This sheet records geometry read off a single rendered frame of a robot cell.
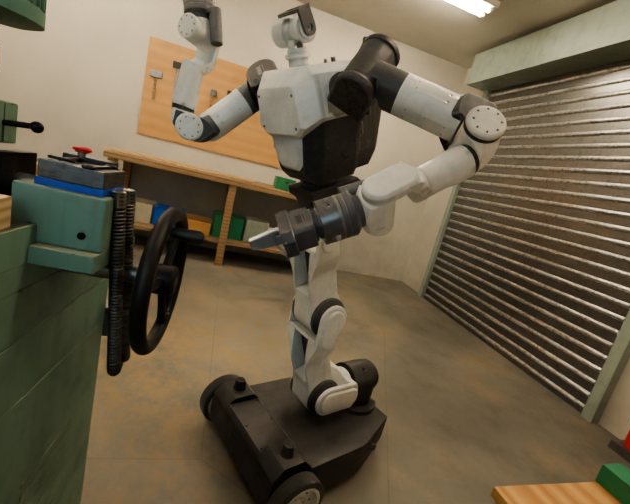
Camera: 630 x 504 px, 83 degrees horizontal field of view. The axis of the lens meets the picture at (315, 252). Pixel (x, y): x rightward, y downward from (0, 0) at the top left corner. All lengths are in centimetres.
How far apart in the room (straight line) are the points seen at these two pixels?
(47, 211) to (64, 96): 366
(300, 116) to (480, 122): 41
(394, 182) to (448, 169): 13
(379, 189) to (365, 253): 391
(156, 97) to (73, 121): 81
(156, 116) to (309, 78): 327
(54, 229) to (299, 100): 58
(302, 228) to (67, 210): 37
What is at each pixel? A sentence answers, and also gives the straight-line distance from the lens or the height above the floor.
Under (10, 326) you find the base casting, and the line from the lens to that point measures 72.
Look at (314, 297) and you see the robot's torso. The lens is 117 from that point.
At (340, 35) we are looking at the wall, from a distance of 441.
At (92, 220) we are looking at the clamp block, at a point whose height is 92.
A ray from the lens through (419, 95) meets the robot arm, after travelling 83.
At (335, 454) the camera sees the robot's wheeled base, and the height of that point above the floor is 17.
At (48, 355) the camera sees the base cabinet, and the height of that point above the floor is 63.
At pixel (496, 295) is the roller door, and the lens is 358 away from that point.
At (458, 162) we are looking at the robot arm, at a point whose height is 117.
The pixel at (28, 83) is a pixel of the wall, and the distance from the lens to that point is 444.
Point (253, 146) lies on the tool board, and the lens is 405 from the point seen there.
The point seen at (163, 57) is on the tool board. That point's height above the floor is 180.
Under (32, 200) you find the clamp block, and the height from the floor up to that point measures 94.
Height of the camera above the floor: 108
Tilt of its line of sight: 12 degrees down
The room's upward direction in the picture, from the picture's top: 14 degrees clockwise
